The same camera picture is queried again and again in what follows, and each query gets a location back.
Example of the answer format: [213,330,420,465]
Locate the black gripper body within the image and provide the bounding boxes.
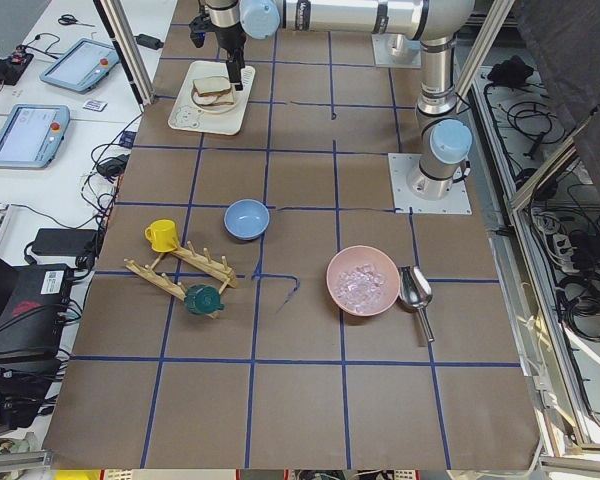
[214,22,244,56]

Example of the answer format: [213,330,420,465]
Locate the bread slice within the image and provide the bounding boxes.
[193,76,231,97]
[192,88,235,107]

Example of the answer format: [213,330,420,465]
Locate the beige round plate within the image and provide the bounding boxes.
[193,84,238,113]

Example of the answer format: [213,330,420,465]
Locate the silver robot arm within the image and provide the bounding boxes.
[189,0,474,201]

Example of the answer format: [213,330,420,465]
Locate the bread slice on plate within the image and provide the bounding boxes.
[192,88,235,107]

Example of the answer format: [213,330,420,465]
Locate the cream bear tray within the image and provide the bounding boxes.
[168,61,256,135]

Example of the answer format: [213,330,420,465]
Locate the black power adapter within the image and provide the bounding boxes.
[135,34,164,50]

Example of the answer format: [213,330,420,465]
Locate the far teach pendant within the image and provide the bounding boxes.
[39,38,119,93]

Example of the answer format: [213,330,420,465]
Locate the teach pendant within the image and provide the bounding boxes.
[0,104,71,169]
[39,38,119,93]

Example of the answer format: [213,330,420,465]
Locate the blue bowl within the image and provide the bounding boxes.
[224,199,270,241]

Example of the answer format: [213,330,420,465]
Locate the scissors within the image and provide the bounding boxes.
[57,14,95,28]

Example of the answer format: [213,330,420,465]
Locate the yellow mug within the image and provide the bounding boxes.
[144,219,180,253]

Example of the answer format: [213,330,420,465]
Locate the wooden dish rack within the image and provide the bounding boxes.
[124,240,239,321]

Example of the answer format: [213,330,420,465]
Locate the near teach pendant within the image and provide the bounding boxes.
[0,104,71,169]

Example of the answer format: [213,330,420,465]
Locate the dark green mug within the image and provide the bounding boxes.
[184,284,224,316]

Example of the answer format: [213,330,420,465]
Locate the pink bowl with ice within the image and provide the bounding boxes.
[326,245,401,317]

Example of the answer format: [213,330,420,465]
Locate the metal scoop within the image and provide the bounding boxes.
[398,265,435,343]

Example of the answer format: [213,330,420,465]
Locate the black computer box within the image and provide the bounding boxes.
[0,263,78,364]

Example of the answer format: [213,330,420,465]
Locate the aluminium frame post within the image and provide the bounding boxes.
[93,0,155,106]

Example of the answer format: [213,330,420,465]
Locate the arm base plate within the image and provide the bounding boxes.
[388,153,472,215]
[371,34,421,69]

